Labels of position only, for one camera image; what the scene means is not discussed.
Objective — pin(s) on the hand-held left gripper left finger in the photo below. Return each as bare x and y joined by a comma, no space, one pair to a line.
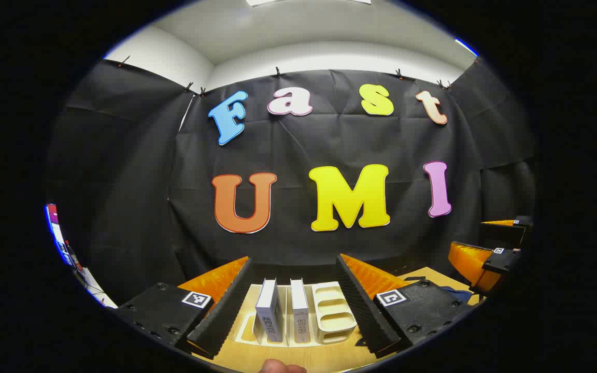
228,305

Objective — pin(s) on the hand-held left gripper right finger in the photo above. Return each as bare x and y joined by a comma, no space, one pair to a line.
363,305

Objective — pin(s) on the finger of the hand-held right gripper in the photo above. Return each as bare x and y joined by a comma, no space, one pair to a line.
472,264
506,235

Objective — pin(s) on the white plastic bookshelf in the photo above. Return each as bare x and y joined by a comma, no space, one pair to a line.
332,311

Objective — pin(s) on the black backdrop cloth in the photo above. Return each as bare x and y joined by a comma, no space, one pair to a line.
138,197

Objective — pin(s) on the colourful printed board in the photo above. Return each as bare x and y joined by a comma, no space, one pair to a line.
60,238

